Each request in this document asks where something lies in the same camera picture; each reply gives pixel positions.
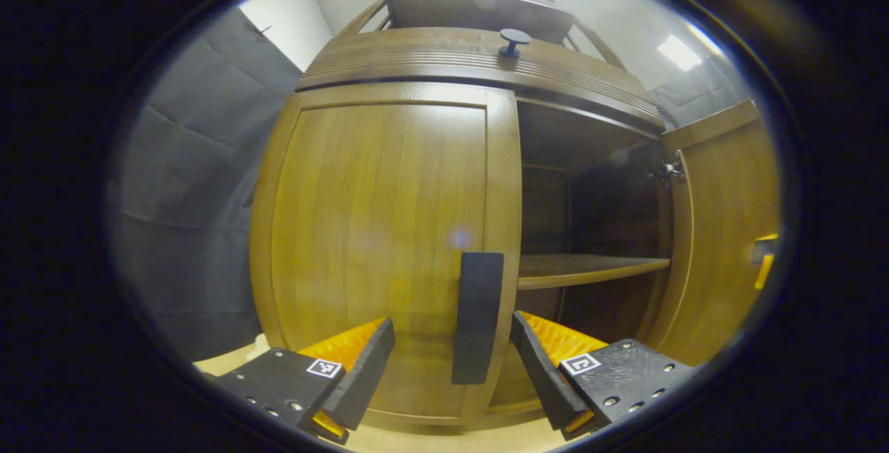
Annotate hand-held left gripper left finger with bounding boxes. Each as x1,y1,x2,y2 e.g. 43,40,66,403
205,318,396,445

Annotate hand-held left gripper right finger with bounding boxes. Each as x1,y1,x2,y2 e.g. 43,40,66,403
512,311,697,440

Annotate metal door hinge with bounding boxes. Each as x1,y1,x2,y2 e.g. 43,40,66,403
651,150,688,187

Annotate black door handle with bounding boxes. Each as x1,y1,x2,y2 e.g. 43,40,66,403
451,252,506,386

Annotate brown ribbed drawer front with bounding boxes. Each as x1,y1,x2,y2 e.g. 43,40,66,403
297,26,665,137

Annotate black round knob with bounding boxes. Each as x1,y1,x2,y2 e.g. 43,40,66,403
498,28,533,60

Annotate small ceiling light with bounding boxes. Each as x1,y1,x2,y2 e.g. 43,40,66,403
657,34,704,72

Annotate wooden cabinet door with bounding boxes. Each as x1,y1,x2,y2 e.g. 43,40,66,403
249,81,522,427
646,99,781,368

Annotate wooden inner shelf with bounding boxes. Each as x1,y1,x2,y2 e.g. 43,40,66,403
517,253,672,291

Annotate brown wooden shoe cabinet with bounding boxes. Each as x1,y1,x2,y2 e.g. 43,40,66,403
249,0,782,430

